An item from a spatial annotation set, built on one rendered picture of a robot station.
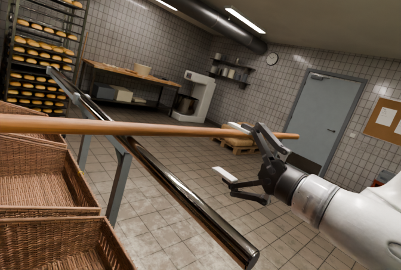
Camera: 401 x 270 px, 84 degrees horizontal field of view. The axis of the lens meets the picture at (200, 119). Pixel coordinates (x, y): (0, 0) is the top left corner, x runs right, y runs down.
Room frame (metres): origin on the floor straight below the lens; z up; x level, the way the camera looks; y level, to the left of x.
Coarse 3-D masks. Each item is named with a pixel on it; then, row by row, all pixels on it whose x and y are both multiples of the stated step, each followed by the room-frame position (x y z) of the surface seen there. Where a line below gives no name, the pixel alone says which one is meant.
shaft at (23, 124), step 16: (0, 128) 0.31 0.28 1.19; (16, 128) 0.32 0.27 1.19; (32, 128) 0.34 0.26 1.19; (48, 128) 0.35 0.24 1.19; (64, 128) 0.37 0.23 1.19; (80, 128) 0.39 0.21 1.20; (96, 128) 0.41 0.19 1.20; (112, 128) 0.44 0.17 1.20; (128, 128) 0.46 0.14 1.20; (144, 128) 0.50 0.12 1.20; (160, 128) 0.53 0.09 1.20; (176, 128) 0.57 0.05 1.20; (192, 128) 0.62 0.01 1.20; (208, 128) 0.67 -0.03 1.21
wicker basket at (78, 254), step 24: (96, 216) 0.73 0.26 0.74; (0, 240) 0.53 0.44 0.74; (24, 240) 0.57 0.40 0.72; (48, 240) 0.62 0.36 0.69; (72, 240) 0.68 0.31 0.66; (96, 240) 0.74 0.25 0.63; (0, 264) 0.53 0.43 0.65; (24, 264) 0.58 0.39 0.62; (48, 264) 0.63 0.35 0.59; (72, 264) 0.65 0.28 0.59; (96, 264) 0.68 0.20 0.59; (120, 264) 0.63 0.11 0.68
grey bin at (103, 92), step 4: (96, 84) 4.69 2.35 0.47; (100, 84) 4.84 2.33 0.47; (104, 84) 4.99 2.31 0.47; (92, 88) 4.72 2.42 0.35; (96, 88) 4.58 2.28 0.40; (100, 88) 4.54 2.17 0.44; (104, 88) 4.61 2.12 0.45; (108, 88) 4.66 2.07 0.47; (112, 88) 4.79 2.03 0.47; (92, 92) 4.69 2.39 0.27; (96, 92) 4.55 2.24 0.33; (100, 92) 4.56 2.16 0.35; (104, 92) 4.62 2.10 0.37; (108, 92) 4.67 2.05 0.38; (112, 92) 4.74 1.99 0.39; (96, 96) 4.52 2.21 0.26; (100, 96) 4.57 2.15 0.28; (104, 96) 4.63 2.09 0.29; (108, 96) 4.68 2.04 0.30; (112, 96) 4.75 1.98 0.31
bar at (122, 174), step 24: (48, 72) 1.04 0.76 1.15; (72, 96) 1.13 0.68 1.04; (120, 144) 0.85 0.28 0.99; (120, 168) 0.87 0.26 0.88; (144, 168) 0.40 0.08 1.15; (120, 192) 0.88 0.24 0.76; (168, 192) 0.34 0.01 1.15; (192, 192) 0.33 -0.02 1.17; (192, 216) 0.30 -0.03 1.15; (216, 216) 0.29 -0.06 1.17; (216, 240) 0.26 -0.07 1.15; (240, 240) 0.25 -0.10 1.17; (240, 264) 0.24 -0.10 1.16
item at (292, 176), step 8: (272, 160) 0.48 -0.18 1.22; (280, 160) 0.46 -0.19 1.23; (264, 168) 0.48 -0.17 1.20; (280, 168) 0.46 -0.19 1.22; (288, 168) 0.45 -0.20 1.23; (264, 176) 0.47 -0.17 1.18; (272, 176) 0.46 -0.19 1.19; (280, 176) 0.43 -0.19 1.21; (288, 176) 0.43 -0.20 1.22; (296, 176) 0.42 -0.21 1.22; (304, 176) 0.43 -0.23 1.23; (272, 184) 0.46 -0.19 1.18; (280, 184) 0.42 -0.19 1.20; (288, 184) 0.42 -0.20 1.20; (296, 184) 0.41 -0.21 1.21; (272, 192) 0.45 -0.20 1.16; (280, 192) 0.42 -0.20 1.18; (288, 192) 0.41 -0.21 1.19; (280, 200) 0.43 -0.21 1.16; (288, 200) 0.41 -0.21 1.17
